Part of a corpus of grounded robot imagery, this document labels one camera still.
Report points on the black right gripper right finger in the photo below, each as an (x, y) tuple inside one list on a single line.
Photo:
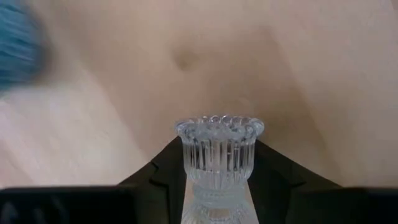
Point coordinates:
[(311, 205)]

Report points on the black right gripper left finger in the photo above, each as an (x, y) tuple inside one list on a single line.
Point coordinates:
[(93, 205)]

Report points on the clear glass candlestick holder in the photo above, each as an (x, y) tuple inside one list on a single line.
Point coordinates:
[(217, 155)]

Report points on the blue white patterned candle tin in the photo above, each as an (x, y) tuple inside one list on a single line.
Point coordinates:
[(18, 46)]

